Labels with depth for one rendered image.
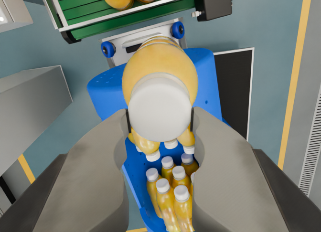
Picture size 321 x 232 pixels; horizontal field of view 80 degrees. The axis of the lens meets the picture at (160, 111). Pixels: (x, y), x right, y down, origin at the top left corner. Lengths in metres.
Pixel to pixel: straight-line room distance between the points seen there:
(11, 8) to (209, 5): 0.44
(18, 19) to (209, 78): 0.42
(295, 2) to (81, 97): 1.78
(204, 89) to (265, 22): 1.45
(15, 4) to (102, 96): 0.30
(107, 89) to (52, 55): 1.36
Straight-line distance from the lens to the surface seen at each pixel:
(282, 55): 1.90
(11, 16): 0.53
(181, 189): 0.57
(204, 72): 0.36
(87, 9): 0.65
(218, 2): 0.57
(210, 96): 0.38
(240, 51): 1.55
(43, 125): 1.32
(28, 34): 1.73
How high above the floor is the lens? 1.53
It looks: 66 degrees down
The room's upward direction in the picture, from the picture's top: 169 degrees clockwise
